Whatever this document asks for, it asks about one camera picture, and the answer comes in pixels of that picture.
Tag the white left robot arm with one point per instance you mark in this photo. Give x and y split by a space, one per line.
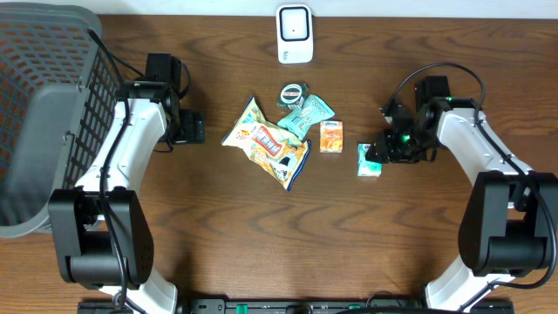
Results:
101 236

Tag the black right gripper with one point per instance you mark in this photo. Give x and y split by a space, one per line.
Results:
386 149

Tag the grey plastic mesh basket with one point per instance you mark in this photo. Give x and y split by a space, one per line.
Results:
57 106

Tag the orange tissue pack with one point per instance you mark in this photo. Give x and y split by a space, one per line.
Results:
331 136

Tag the green tissue pack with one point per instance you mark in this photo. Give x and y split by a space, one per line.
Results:
366 168

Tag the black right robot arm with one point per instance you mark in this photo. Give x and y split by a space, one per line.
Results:
507 236

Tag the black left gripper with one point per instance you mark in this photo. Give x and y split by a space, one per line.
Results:
192 127

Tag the teal snack pouch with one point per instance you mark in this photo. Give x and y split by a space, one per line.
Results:
299 121

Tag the round green label snack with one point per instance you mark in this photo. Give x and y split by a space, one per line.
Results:
292 96

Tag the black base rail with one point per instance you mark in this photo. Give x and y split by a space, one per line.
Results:
205 306

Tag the white barcode scanner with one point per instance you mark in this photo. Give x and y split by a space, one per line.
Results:
294 34

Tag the yellow snack bag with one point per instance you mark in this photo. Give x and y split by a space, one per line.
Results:
276 150

